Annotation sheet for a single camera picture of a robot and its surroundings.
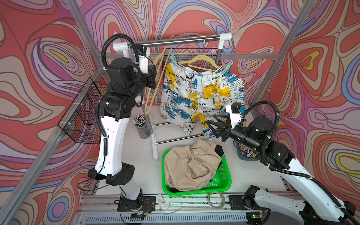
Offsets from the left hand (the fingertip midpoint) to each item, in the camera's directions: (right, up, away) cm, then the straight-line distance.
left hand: (156, 66), depth 56 cm
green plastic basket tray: (+34, -57, +24) cm, 71 cm away
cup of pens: (-15, -24, +30) cm, 41 cm away
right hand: (+23, -23, +2) cm, 33 cm away
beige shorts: (+14, -50, +22) cm, 56 cm away
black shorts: (+33, -41, +26) cm, 59 cm away
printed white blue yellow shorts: (+15, -10, +23) cm, 29 cm away
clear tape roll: (+25, -66, +17) cm, 73 cm away
